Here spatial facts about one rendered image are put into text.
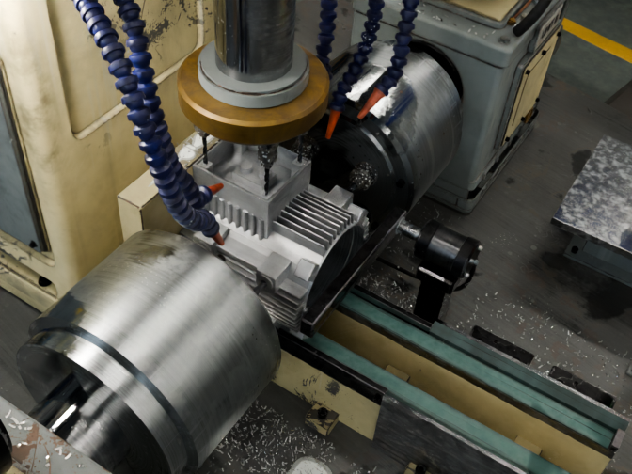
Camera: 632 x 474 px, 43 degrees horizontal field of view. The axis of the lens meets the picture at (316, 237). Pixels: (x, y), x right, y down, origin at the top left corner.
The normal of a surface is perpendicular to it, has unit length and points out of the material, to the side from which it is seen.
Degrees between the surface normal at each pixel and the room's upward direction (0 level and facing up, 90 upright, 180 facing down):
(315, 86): 0
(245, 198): 90
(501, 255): 0
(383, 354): 90
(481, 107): 90
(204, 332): 36
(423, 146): 62
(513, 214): 0
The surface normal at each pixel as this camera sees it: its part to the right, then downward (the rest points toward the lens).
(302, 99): 0.07, -0.69
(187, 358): 0.58, -0.25
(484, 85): -0.54, 0.59
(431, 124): 0.72, -0.05
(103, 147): 0.84, 0.43
